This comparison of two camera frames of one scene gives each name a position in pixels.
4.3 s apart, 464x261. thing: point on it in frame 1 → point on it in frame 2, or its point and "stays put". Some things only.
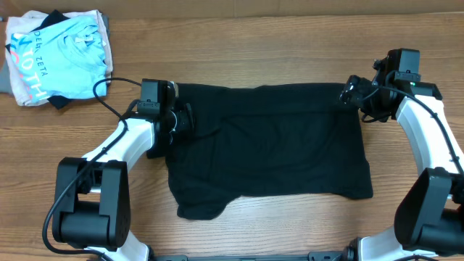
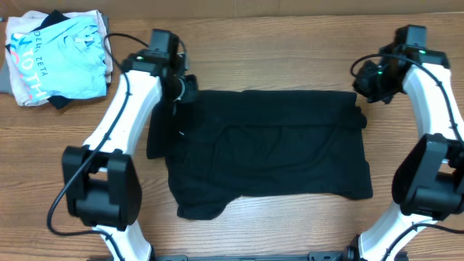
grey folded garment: (6, 85) stays put
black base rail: (311, 257) stays put
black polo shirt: (291, 140) stays put
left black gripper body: (179, 119) → (185, 90)
